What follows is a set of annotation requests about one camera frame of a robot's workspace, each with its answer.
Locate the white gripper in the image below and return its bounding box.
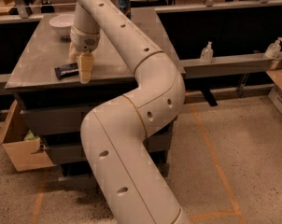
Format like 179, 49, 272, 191
68, 25, 100, 84

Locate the dark blue rxbar wrapper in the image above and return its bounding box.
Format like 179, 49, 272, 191
54, 63, 78, 79

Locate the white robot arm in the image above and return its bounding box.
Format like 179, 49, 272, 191
77, 0, 190, 224

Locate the white ceramic bowl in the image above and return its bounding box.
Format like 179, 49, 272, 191
49, 14, 74, 38

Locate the grey three-drawer cabinet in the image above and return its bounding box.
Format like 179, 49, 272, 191
7, 16, 185, 183

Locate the blue and silver drink can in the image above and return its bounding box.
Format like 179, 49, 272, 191
118, 0, 131, 18

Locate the open cardboard box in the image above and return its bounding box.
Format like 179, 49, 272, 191
0, 101, 55, 172

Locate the clear sanitizer pump bottle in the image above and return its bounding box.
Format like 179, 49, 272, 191
200, 41, 214, 63

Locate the grey metal railing ledge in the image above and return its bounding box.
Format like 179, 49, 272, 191
0, 0, 282, 95

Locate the cardboard box at right edge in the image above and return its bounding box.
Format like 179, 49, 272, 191
267, 69, 282, 114

